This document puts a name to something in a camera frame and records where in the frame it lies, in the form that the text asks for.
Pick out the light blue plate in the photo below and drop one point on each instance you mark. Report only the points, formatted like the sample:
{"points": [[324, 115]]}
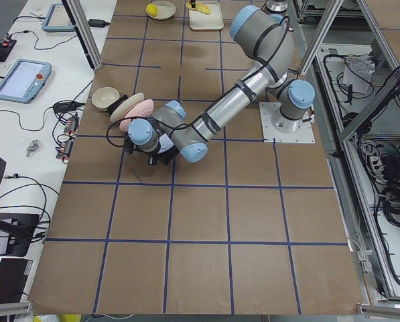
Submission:
{"points": [[165, 143]]}

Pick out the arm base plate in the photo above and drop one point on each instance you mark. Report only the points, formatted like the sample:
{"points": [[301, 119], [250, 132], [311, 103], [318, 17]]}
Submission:
{"points": [[288, 125]]}

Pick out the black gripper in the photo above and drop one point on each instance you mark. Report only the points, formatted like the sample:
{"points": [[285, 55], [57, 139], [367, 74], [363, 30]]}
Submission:
{"points": [[168, 156]]}

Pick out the pink plate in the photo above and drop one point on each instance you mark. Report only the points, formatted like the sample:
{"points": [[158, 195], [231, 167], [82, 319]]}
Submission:
{"points": [[143, 109]]}

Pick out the cream white plate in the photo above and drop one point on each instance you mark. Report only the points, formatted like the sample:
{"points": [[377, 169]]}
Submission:
{"points": [[126, 106]]}

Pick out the black power adapter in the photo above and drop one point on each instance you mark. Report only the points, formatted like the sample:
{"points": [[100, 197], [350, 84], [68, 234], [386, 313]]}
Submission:
{"points": [[98, 23]]}

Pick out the blue teach pendant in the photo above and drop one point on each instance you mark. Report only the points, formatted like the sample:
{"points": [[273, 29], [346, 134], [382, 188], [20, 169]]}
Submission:
{"points": [[57, 19], [24, 81]]}

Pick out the cream round bowl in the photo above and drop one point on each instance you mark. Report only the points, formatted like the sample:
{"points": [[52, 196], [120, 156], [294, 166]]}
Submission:
{"points": [[104, 97]]}

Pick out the aluminium frame post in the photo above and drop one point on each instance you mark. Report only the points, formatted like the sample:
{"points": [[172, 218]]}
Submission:
{"points": [[80, 24]]}

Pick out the black dish rack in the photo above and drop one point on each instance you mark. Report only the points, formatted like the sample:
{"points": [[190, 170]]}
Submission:
{"points": [[113, 106]]}

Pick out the yellow lemon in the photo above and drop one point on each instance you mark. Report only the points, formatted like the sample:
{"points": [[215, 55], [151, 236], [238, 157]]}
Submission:
{"points": [[152, 10]]}

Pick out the white shallow bowl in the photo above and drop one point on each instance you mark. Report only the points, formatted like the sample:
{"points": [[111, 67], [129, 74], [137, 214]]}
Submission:
{"points": [[166, 10]]}

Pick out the cream rectangular tray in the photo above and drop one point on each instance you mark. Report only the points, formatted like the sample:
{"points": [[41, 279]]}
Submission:
{"points": [[201, 21]]}

